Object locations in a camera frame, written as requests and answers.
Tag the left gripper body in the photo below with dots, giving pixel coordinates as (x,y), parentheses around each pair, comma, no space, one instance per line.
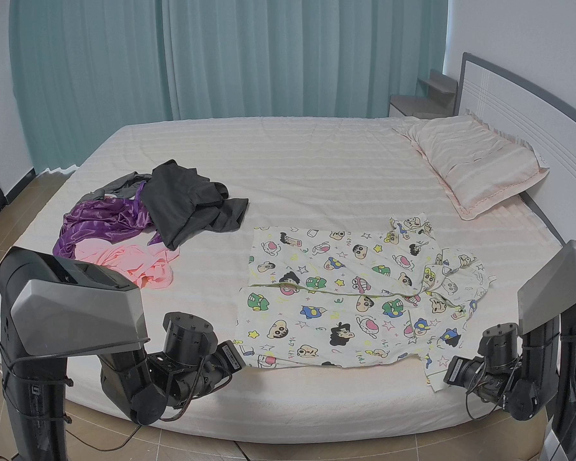
(231,356)

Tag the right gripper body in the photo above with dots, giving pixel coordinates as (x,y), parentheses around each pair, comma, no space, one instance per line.
(458,371)

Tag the white printed pyjama top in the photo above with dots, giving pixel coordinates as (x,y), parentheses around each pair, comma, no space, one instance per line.
(341,296)

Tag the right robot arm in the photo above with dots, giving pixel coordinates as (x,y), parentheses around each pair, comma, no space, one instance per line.
(557,286)

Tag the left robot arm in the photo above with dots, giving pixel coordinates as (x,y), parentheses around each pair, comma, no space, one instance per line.
(77,315)

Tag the bed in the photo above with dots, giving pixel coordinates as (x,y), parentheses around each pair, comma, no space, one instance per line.
(317,171)

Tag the pink garment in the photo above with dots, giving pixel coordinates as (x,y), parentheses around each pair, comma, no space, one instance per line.
(134,262)

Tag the black garment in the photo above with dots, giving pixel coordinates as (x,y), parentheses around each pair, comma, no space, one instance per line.
(187,199)

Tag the purple satin garment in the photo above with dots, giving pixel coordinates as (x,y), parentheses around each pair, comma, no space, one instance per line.
(101,221)

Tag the pink striped pillow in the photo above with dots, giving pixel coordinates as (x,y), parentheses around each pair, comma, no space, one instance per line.
(480,166)

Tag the grey bedside table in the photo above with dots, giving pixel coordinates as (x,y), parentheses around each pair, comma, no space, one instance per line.
(415,103)

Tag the blue-green curtain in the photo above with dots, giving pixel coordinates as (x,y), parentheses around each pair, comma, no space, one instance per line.
(96,65)
(297,41)

